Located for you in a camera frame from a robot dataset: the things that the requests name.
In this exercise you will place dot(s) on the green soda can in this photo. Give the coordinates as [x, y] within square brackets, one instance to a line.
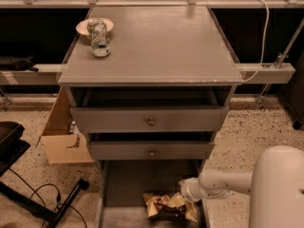
[99, 38]

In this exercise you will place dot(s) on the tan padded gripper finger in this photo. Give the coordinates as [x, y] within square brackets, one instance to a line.
[176, 201]

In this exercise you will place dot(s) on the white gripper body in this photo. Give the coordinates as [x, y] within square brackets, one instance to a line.
[189, 189]

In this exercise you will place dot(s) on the grey drawer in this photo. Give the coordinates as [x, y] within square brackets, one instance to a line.
[125, 182]
[151, 146]
[147, 109]

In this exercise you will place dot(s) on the brown chip bag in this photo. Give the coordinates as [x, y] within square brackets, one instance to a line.
[156, 204]

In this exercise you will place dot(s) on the grey bottom drawer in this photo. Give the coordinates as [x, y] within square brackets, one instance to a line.
[125, 182]

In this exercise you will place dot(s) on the grey top drawer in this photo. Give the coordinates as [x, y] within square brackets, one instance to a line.
[147, 109]

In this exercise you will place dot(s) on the small white plate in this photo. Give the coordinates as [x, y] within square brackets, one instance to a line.
[82, 26]

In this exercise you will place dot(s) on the open cardboard box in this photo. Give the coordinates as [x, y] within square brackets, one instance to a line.
[62, 140]

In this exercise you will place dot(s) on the black cloth on rail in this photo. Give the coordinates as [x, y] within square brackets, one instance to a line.
[17, 63]

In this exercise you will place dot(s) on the grey middle drawer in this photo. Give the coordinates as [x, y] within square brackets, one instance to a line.
[151, 146]

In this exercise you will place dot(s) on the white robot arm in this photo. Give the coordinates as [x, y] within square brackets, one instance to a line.
[275, 188]

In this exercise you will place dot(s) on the grey drawer cabinet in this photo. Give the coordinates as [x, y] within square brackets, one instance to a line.
[163, 46]

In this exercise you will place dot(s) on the metal railing frame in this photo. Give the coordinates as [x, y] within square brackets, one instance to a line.
[249, 76]

